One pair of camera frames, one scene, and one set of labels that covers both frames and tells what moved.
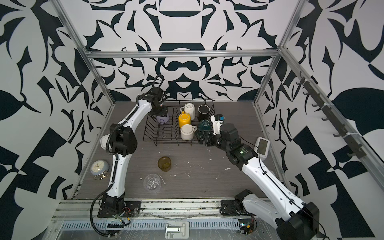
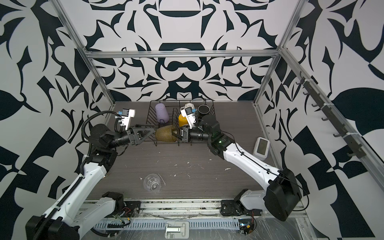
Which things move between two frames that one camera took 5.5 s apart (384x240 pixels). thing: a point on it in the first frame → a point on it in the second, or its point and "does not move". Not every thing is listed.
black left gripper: (164, 114) → (133, 137)
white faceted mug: (189, 108) does not move
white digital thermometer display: (261, 147) does not move
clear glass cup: (152, 182) does not move
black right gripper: (210, 143) → (188, 134)
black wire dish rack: (186, 119) does not move
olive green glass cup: (164, 163) → (164, 133)
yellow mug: (184, 118) does not move
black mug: (203, 112) does not move
